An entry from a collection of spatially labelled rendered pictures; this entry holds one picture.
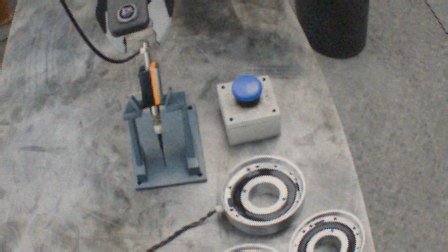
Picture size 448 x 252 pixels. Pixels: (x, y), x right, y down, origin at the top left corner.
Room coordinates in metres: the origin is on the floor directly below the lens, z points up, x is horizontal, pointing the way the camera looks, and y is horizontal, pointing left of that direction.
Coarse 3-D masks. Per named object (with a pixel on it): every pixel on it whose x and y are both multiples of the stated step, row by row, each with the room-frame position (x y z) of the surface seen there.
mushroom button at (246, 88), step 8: (240, 80) 0.56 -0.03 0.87; (248, 80) 0.56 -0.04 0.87; (256, 80) 0.56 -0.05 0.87; (232, 88) 0.55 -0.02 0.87; (240, 88) 0.55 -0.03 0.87; (248, 88) 0.55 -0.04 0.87; (256, 88) 0.55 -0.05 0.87; (240, 96) 0.54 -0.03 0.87; (248, 96) 0.54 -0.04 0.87; (256, 96) 0.54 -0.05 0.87
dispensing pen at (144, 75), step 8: (144, 48) 0.57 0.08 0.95; (144, 56) 0.57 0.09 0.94; (144, 72) 0.55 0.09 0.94; (144, 80) 0.54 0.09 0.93; (144, 88) 0.53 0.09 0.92; (152, 88) 0.53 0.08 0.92; (144, 96) 0.53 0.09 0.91; (152, 96) 0.53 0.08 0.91; (144, 104) 0.52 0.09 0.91; (152, 104) 0.52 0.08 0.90; (152, 112) 0.53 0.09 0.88; (160, 120) 0.52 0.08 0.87; (160, 128) 0.51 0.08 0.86; (160, 136) 0.51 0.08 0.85; (160, 144) 0.50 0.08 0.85
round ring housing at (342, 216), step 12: (312, 216) 0.36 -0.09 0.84; (324, 216) 0.36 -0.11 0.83; (336, 216) 0.36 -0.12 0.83; (348, 216) 0.35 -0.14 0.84; (300, 228) 0.35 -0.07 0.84; (360, 228) 0.32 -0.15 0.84; (312, 240) 0.33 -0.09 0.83; (324, 240) 0.33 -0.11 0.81; (336, 240) 0.33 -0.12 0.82; (360, 240) 0.31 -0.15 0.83
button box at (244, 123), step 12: (228, 84) 0.59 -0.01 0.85; (264, 84) 0.58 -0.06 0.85; (228, 96) 0.57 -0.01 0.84; (264, 96) 0.56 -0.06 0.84; (228, 108) 0.54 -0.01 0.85; (240, 108) 0.54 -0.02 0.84; (252, 108) 0.54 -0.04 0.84; (264, 108) 0.54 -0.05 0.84; (276, 108) 0.53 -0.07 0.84; (228, 120) 0.53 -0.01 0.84; (240, 120) 0.52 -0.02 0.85; (252, 120) 0.52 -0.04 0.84; (264, 120) 0.52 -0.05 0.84; (276, 120) 0.52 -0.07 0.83; (228, 132) 0.52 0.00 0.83; (240, 132) 0.52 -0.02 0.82; (252, 132) 0.52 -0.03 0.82; (264, 132) 0.52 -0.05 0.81; (276, 132) 0.52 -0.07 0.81
